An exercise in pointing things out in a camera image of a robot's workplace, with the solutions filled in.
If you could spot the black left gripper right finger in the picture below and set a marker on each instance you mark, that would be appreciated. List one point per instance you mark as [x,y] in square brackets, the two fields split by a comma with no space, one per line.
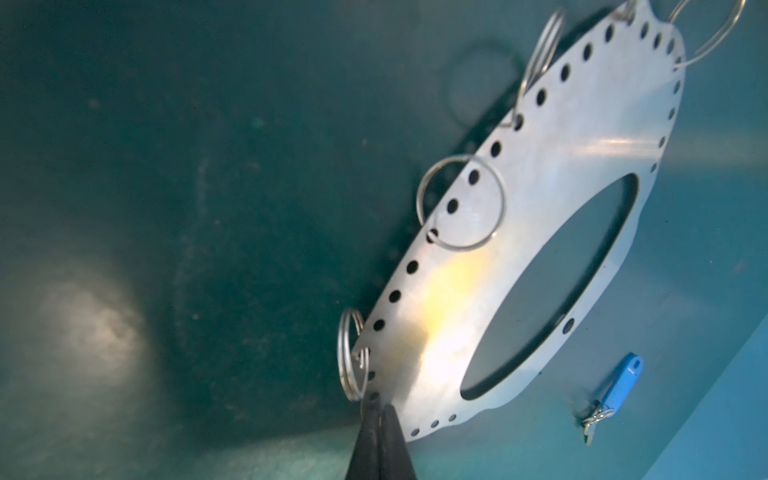
[395,460]

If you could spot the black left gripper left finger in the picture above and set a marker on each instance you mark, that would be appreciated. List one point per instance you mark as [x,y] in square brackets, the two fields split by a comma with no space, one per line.
[364,462]

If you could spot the grey oval keyring plate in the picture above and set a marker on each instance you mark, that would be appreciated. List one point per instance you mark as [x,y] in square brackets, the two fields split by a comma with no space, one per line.
[598,113]

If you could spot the blue key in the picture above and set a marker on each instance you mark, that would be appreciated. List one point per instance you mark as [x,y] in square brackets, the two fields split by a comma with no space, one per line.
[623,382]

